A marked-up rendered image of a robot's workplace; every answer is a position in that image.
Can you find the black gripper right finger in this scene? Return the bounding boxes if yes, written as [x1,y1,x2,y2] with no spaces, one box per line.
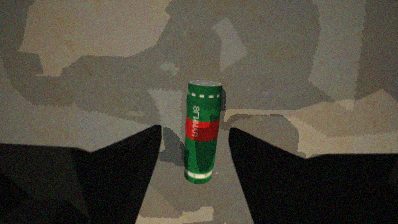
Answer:
[228,127,398,224]

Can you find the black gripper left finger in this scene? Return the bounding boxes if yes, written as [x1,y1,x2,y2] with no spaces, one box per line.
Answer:
[0,125,162,224]

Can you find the green cylindrical battery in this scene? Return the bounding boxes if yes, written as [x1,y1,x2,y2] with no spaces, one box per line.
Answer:
[184,80,223,184]

